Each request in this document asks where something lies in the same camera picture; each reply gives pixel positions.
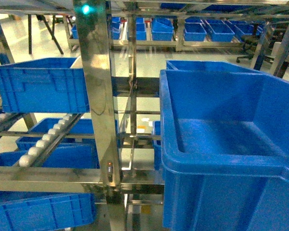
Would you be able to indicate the blue bin behind large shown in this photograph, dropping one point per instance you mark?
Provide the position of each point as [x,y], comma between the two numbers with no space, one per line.
[214,66]

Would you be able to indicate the stainless steel vertical post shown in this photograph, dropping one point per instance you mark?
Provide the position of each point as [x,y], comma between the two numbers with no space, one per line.
[93,25]

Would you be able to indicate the black office chair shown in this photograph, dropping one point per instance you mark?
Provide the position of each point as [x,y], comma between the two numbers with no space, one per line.
[250,43]

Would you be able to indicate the blue bin on left shelf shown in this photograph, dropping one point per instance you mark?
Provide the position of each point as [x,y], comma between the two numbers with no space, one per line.
[48,85]

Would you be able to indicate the blue bin bottom left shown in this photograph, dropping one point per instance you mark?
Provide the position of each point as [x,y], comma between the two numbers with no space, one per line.
[34,211]

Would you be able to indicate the blue bin under rollers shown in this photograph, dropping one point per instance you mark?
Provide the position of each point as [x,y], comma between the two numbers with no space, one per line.
[77,156]

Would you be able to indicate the large blue bin front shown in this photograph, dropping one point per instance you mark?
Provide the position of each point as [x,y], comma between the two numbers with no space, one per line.
[224,151]

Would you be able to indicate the white roller track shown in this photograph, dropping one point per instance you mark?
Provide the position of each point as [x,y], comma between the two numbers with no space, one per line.
[47,139]

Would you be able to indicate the steel horizontal front beam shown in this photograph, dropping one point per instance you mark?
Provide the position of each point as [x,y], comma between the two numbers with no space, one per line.
[40,179]

